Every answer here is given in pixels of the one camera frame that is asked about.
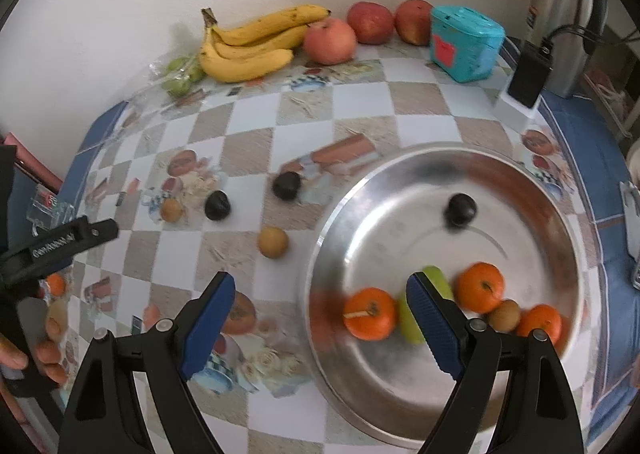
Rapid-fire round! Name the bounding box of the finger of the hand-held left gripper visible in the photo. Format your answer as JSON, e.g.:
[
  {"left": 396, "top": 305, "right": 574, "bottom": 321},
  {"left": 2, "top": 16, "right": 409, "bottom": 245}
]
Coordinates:
[{"left": 0, "top": 216, "right": 120, "bottom": 285}]

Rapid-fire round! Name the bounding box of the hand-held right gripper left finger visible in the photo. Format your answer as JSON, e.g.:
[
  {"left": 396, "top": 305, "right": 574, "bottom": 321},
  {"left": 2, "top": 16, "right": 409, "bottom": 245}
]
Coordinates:
[{"left": 59, "top": 271, "right": 237, "bottom": 454}]

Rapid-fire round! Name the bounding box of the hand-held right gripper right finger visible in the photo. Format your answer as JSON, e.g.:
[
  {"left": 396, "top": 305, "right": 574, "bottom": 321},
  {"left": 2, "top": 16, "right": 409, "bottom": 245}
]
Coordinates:
[{"left": 405, "top": 271, "right": 586, "bottom": 454}]

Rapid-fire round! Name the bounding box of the large green fruit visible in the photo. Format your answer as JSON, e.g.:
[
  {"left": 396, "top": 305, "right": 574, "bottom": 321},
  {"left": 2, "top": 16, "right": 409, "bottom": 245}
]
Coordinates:
[{"left": 397, "top": 265, "right": 457, "bottom": 346}]

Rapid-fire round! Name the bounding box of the plain orange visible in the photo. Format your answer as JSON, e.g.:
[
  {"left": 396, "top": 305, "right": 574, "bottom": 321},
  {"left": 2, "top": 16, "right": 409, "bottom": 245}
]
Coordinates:
[
  {"left": 457, "top": 262, "right": 506, "bottom": 313},
  {"left": 516, "top": 304, "right": 563, "bottom": 350}
]

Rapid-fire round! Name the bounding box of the orange with stem stick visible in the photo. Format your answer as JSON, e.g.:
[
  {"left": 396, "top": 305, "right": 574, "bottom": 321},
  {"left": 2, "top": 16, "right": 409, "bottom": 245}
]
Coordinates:
[{"left": 344, "top": 287, "right": 397, "bottom": 341}]

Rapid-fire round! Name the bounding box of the brown kiwi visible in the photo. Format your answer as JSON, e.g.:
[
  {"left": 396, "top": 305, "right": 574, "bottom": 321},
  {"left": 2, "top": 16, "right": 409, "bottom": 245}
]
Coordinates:
[{"left": 487, "top": 299, "right": 522, "bottom": 333}]

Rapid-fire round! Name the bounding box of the round metal basin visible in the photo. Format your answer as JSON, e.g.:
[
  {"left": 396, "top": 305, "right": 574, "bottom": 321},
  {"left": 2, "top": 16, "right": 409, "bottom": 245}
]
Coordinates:
[{"left": 302, "top": 143, "right": 588, "bottom": 450}]

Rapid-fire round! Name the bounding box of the person's left hand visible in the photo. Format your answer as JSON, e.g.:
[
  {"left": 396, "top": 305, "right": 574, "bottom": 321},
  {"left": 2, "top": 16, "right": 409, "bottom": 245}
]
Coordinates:
[{"left": 0, "top": 336, "right": 68, "bottom": 386}]

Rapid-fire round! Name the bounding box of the clear glass mug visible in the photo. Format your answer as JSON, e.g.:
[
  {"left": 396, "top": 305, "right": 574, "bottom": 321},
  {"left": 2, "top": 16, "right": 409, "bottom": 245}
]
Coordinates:
[{"left": 27, "top": 186, "right": 75, "bottom": 237}]

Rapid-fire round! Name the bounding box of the tan round fruit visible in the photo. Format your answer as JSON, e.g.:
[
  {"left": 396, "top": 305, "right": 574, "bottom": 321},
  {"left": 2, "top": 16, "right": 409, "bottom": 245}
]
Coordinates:
[{"left": 257, "top": 227, "right": 289, "bottom": 259}]

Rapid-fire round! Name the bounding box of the dark plum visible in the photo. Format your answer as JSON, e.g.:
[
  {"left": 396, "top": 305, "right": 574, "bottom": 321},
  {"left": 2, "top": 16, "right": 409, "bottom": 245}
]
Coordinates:
[
  {"left": 445, "top": 193, "right": 478, "bottom": 230},
  {"left": 204, "top": 190, "right": 232, "bottom": 222},
  {"left": 272, "top": 171, "right": 302, "bottom": 201}
]

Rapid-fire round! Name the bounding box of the checkered printed tablecloth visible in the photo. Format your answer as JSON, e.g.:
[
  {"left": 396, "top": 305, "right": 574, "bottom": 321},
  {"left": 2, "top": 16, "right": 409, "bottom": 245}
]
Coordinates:
[{"left": 30, "top": 41, "right": 640, "bottom": 454}]

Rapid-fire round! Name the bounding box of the clear bag of green fruit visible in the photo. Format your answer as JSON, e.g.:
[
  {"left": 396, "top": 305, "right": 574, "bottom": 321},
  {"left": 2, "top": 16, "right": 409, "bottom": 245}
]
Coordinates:
[{"left": 149, "top": 54, "right": 207, "bottom": 99}]

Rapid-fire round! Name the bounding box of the white charger base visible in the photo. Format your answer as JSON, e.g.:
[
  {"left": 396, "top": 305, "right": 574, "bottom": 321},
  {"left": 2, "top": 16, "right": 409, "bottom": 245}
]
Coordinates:
[{"left": 494, "top": 91, "right": 543, "bottom": 135}]

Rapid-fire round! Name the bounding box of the black charger box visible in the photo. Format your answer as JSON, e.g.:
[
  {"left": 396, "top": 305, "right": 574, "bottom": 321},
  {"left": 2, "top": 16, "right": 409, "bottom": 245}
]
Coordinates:
[{"left": 506, "top": 41, "right": 555, "bottom": 109}]

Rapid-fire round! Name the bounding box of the yellow banana bunch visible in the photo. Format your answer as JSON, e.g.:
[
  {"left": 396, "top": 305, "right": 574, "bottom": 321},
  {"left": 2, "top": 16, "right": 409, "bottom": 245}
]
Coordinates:
[{"left": 199, "top": 4, "right": 332, "bottom": 84}]

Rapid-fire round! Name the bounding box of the teal plastic box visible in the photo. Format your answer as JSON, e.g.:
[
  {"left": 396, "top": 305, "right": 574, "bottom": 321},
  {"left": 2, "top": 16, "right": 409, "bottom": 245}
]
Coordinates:
[{"left": 429, "top": 5, "right": 506, "bottom": 83}]

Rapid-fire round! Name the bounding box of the pale red apple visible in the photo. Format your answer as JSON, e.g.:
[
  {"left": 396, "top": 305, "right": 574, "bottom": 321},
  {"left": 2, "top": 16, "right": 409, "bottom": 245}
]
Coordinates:
[{"left": 303, "top": 18, "right": 358, "bottom": 66}]

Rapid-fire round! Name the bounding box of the stainless steel thermos jug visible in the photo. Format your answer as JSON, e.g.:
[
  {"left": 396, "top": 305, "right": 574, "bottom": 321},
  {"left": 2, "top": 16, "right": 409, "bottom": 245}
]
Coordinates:
[{"left": 527, "top": 0, "right": 608, "bottom": 99}]

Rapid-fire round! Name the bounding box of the black cable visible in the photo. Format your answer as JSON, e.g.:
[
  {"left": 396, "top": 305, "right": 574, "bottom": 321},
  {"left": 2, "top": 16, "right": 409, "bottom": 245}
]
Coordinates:
[{"left": 539, "top": 24, "right": 640, "bottom": 55}]

